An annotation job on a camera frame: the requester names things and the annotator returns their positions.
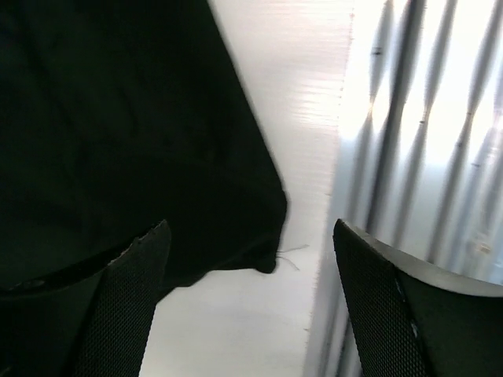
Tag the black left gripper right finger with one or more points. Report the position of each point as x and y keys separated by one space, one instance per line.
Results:
x=413 y=318

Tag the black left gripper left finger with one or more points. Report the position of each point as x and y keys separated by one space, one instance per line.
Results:
x=92 y=318

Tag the black t-shirt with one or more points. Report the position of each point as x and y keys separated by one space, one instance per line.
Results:
x=116 y=115

